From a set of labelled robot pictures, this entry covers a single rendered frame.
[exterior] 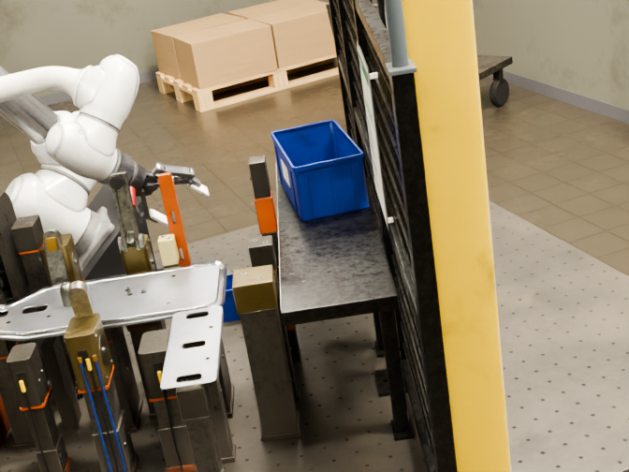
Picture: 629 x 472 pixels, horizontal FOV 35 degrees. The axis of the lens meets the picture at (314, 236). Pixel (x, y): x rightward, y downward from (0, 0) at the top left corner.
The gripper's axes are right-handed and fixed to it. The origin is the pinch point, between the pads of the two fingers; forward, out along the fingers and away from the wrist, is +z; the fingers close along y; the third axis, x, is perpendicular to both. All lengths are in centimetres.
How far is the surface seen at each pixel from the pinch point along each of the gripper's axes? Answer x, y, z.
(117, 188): -20.0, 9.2, -33.6
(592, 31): 233, 81, 300
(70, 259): -22.3, -12.3, -29.4
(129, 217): -21.8, 5.0, -26.8
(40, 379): -57, -14, -39
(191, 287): -43.2, 11.4, -19.2
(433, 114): -74, 84, -47
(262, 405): -68, 11, -5
